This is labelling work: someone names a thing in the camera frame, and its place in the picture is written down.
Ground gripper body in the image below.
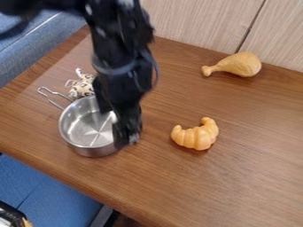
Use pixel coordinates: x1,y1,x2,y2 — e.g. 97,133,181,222
90,60,154,114

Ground silver pot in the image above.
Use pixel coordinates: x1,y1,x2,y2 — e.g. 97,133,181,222
36,86,121,158

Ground orange toy croissant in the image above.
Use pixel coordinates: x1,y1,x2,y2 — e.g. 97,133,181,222
169,116,221,152

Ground toy chicken drumstick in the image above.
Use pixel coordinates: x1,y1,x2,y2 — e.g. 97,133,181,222
201,51,263,78

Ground spotted plush toy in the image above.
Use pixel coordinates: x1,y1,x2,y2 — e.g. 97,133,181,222
64,67,97,99

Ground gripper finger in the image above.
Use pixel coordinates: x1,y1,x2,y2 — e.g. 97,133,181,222
111,106,144,150

